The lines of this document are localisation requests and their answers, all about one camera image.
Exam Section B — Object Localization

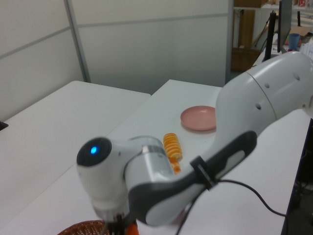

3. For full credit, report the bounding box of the cardboard box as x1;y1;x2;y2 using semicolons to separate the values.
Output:
231;47;260;72

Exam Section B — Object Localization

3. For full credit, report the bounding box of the tall cardboard sheet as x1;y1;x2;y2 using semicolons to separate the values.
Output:
238;9;255;47

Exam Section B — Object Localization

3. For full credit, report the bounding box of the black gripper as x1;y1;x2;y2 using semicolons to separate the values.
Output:
109;212;134;235

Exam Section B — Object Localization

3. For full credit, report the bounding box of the pink plate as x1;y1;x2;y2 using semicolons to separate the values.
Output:
180;105;217;132

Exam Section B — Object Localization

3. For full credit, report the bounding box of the black monitor stand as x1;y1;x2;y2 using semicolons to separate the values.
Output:
265;11;278;61

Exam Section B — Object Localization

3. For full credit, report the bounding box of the braided bread loaf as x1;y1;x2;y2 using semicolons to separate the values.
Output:
168;156;182;175

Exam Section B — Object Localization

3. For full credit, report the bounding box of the brown woven basket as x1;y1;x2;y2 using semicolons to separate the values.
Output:
57;219;111;235

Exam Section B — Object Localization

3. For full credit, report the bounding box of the blue cup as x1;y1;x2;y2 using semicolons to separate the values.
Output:
289;33;300;51

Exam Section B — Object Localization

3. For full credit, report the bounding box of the white ribbed rack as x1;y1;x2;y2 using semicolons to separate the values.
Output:
299;40;313;59

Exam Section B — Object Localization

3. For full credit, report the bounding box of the orange fruit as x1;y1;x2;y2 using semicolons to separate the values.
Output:
127;222;139;235

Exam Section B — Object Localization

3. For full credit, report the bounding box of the ridged striped bread roll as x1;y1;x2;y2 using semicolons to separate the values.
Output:
163;133;183;160

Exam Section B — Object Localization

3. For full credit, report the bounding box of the black monitor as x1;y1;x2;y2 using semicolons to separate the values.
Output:
277;0;293;53

